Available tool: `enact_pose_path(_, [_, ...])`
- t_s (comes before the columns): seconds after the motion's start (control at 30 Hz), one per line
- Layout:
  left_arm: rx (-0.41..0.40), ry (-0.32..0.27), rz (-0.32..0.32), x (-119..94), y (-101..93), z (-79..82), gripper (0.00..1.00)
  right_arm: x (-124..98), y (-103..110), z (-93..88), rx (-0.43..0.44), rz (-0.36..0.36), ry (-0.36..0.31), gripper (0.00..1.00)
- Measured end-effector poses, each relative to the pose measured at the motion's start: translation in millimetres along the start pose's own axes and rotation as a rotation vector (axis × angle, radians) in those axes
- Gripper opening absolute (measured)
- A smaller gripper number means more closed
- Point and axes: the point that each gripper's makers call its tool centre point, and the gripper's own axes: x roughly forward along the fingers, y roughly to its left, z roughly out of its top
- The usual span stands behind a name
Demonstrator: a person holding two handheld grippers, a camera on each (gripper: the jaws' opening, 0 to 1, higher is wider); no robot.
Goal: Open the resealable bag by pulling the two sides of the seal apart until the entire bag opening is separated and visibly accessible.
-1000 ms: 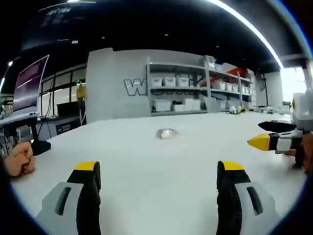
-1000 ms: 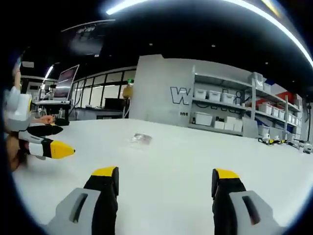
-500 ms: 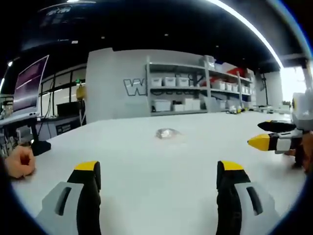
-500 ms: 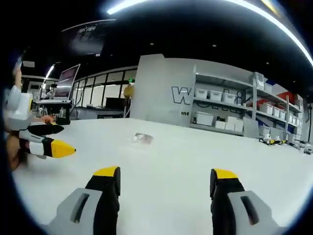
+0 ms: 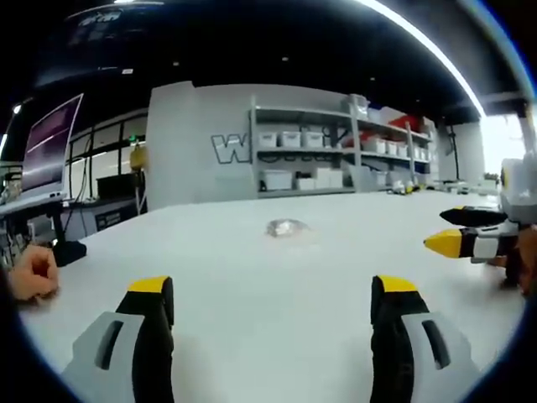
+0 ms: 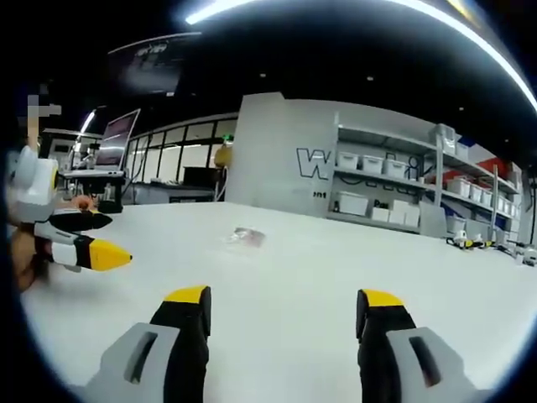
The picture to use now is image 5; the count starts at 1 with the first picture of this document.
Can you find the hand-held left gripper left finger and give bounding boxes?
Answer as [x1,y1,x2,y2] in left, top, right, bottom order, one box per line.
[60,275,175,403]

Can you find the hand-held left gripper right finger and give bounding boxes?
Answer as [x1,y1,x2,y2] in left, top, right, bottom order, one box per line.
[369,275,482,403]

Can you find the clear resealable bag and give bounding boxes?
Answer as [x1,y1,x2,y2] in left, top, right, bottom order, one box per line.
[263,217,314,240]

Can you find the person's right hand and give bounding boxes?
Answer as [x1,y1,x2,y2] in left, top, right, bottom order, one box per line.
[486,224,537,298]

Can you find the black monitor stand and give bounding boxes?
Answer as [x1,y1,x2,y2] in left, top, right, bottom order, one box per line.
[44,201,88,268]

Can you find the grey metal shelf unit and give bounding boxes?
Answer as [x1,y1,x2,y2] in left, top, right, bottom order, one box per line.
[249,94,438,199]

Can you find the black box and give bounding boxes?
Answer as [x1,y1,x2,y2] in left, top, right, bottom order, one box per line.
[96,174,144,202]

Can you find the ceiling light strip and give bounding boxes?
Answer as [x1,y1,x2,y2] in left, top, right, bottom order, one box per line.
[360,0,488,115]

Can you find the yellow hanging object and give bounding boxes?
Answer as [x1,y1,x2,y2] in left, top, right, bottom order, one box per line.
[129,144,149,174]

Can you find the row of white storage bins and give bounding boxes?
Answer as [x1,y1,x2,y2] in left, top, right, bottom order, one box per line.
[258,129,433,192]

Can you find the white partition panel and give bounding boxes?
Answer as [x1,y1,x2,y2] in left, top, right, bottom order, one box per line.
[145,81,357,211]

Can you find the computer monitor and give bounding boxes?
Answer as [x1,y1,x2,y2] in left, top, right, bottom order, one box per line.
[20,92,85,199]

